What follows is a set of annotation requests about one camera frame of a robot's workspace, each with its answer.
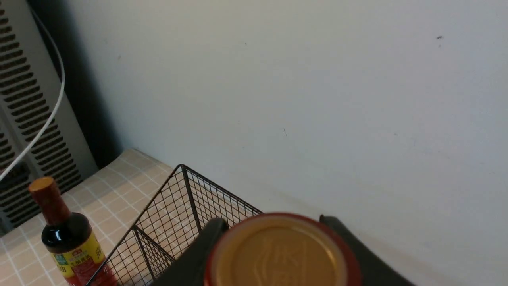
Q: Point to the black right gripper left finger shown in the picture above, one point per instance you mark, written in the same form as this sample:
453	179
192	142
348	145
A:
189	269

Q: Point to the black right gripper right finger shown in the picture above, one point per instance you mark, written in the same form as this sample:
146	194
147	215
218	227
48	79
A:
375	272

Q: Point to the soy sauce bottle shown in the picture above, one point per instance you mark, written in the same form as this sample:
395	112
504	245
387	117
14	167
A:
69	238
281	249

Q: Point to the black wire mesh rack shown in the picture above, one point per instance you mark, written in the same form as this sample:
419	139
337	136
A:
169	223

